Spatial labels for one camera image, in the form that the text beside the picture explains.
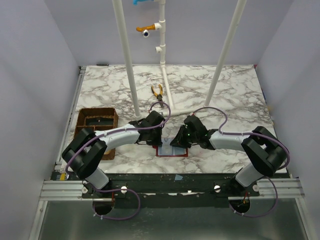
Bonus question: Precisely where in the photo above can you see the red leather card holder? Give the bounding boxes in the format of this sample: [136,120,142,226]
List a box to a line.
[153,137,188,157]

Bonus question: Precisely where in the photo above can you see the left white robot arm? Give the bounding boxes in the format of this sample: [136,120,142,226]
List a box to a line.
[61,110,165,190]

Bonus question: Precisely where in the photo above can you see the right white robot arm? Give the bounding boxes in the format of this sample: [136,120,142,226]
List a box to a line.
[170,115,290,189]

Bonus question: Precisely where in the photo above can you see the brown wicker basket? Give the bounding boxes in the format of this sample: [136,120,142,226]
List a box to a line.
[74,107,119,161]

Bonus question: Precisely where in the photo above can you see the blue hook on pipe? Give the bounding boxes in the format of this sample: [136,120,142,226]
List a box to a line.
[132,0,154,6]

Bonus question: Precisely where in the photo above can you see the yellow handled pliers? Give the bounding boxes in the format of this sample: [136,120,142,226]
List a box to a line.
[151,84,164,109]

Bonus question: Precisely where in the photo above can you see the white PVC pipe frame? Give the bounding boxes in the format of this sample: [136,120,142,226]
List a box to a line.
[112,0,247,119]

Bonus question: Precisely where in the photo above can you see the aluminium frame rail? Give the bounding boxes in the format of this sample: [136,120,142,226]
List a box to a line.
[39,178,305,201]

